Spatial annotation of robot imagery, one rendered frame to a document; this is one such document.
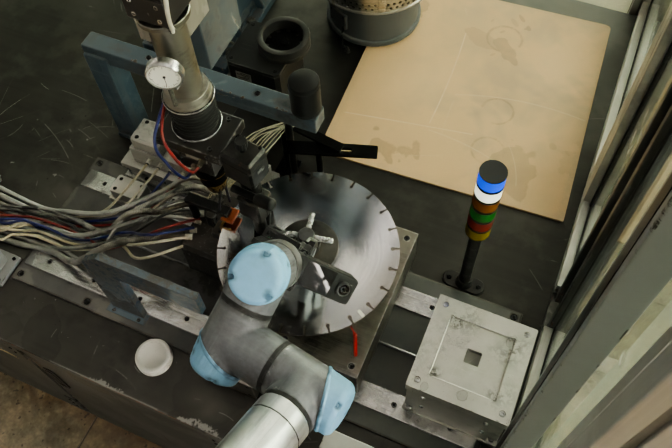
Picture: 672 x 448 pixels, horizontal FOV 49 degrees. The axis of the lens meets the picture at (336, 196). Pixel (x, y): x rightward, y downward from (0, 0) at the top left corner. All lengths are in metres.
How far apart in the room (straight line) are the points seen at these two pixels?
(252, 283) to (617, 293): 0.47
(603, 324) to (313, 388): 0.39
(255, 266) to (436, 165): 0.81
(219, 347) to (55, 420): 1.43
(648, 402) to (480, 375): 0.78
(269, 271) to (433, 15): 1.17
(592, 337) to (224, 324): 0.47
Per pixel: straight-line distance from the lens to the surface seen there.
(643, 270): 0.61
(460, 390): 1.29
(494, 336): 1.34
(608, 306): 0.67
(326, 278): 1.13
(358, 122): 1.73
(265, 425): 0.90
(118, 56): 1.55
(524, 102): 1.81
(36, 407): 2.41
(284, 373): 0.95
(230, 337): 0.98
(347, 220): 1.36
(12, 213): 1.76
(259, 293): 0.94
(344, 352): 1.36
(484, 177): 1.17
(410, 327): 1.48
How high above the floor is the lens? 2.13
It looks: 58 degrees down
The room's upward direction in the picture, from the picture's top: 3 degrees counter-clockwise
